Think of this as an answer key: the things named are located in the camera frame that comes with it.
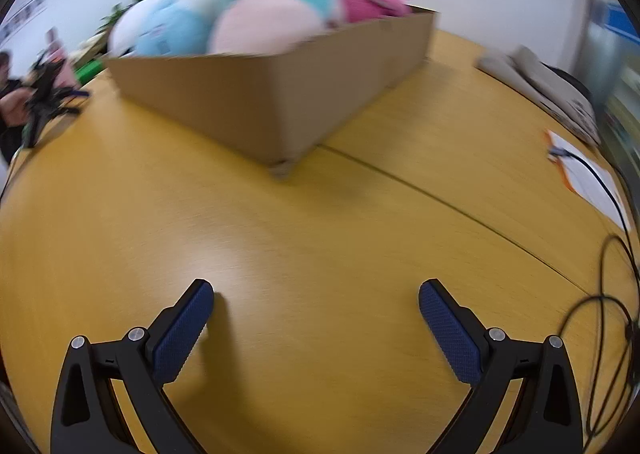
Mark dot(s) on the magenta pink plush toy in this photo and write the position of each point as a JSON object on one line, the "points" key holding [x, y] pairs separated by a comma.
{"points": [[365, 1]]}

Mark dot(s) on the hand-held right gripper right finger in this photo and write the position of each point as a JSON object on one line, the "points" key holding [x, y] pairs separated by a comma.
{"points": [[447, 334]]}

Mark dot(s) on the cardboard box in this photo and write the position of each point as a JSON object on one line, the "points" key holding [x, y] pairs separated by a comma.
{"points": [[260, 94]]}

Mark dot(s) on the light blue plush toy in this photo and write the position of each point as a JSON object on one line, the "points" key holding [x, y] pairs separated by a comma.
{"points": [[170, 29]]}

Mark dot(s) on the white notebook with orange edge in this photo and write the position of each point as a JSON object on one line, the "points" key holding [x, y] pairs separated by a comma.
{"points": [[595, 184]]}

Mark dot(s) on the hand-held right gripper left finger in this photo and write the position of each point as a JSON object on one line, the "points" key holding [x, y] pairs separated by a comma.
{"points": [[182, 334]]}

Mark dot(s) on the pale pink round plush toy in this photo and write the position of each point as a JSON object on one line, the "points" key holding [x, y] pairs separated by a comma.
{"points": [[265, 24]]}

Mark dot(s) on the grey folded cloth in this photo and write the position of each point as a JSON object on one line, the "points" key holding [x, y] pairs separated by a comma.
{"points": [[540, 74]]}

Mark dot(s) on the black tripod stand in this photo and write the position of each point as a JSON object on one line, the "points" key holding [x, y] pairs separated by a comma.
{"points": [[42, 99]]}

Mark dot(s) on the green plastic object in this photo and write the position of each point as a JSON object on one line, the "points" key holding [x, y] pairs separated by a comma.
{"points": [[89, 71]]}

